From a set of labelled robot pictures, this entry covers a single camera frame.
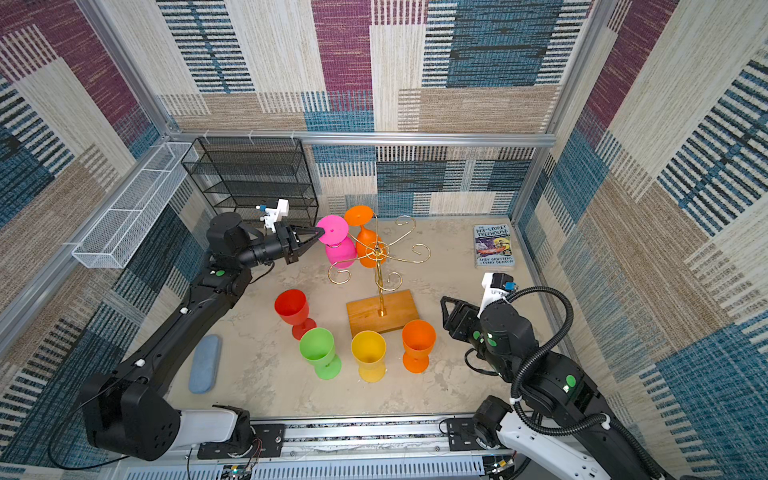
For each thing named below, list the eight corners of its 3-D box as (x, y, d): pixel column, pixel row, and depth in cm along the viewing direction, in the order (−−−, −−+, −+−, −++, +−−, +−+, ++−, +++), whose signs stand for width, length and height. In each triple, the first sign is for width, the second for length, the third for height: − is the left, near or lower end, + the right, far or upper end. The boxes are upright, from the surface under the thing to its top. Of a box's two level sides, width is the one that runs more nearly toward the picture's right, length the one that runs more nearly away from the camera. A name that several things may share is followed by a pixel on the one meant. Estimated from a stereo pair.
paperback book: (475, 268, 108) (478, 261, 105) (472, 228, 121) (474, 221, 118) (511, 271, 107) (514, 265, 104) (504, 230, 120) (507, 223, 117)
